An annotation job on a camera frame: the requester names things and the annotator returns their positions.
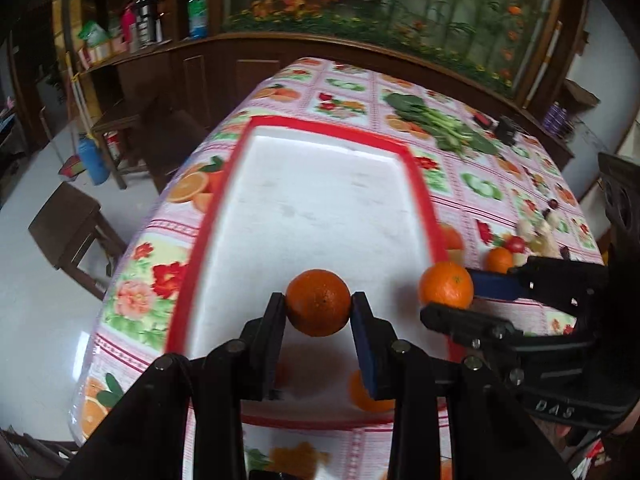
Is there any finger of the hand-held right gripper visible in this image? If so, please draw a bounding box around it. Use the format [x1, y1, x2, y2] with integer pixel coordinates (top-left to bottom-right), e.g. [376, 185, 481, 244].
[469, 256, 608, 311]
[420, 302, 596, 377]

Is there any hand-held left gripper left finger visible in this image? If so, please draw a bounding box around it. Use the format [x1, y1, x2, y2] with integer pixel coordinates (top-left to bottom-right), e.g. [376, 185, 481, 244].
[62, 291, 288, 480]

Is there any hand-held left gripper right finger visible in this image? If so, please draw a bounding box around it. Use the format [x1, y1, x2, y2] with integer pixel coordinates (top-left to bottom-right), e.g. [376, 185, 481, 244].
[350, 291, 573, 480]

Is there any white tray with red rim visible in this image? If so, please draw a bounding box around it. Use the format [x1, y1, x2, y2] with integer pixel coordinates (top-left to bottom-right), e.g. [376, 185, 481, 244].
[165, 115, 451, 433]

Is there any small orange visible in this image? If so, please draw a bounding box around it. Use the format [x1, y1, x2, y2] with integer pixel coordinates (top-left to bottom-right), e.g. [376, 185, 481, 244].
[485, 247, 515, 275]

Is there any black device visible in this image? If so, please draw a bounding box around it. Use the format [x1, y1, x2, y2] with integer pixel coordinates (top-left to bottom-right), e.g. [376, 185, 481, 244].
[494, 116, 523, 147]

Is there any purple bundle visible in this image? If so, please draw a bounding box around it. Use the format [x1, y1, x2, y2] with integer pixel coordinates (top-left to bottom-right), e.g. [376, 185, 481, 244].
[542, 102, 568, 136]

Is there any bunch of leafy greens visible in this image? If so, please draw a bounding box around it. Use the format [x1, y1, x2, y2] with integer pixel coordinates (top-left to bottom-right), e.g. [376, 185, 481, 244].
[382, 91, 501, 157]

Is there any small wooden shelf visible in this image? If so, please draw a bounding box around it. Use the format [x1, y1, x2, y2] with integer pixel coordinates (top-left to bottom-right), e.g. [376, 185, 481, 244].
[562, 80, 601, 108]

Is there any white pole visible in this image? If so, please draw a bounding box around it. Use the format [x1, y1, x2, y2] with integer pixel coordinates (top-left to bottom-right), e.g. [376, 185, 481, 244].
[522, 20, 563, 108]

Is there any fruit print tablecloth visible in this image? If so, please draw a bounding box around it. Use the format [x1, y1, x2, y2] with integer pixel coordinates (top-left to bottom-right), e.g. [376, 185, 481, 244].
[67, 56, 608, 480]

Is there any dark wooden stool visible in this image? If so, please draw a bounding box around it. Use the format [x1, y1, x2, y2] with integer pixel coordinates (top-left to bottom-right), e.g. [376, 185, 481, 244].
[27, 181, 128, 301]

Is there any blue bottle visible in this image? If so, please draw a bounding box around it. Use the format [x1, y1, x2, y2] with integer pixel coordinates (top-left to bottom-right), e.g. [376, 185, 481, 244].
[77, 132, 111, 186]

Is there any wooden chair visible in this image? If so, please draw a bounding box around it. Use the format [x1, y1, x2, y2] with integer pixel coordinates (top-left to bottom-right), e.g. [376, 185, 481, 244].
[90, 110, 211, 191]

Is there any broom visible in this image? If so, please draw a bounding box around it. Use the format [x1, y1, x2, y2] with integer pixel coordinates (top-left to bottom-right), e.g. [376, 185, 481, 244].
[59, 50, 87, 181]

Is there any green plastic bottle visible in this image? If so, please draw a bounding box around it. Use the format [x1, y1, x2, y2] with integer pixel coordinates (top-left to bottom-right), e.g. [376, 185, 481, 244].
[187, 0, 209, 40]

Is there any black thermos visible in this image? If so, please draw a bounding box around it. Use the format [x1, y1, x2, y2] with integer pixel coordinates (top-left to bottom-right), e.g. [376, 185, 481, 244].
[135, 0, 163, 48]

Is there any pink bottle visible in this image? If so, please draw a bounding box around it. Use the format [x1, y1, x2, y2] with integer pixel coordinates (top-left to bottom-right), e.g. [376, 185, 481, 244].
[121, 6, 138, 53]

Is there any green packet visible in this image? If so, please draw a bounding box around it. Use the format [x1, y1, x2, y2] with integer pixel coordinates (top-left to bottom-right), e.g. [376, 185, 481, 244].
[77, 21, 111, 48]

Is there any wooden wall cabinet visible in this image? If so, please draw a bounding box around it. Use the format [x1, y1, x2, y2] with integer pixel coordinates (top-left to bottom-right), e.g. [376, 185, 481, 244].
[50, 0, 601, 171]

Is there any flower garden wall mural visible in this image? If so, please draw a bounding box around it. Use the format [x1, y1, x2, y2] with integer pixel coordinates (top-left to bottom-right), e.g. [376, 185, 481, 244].
[222, 0, 566, 98]

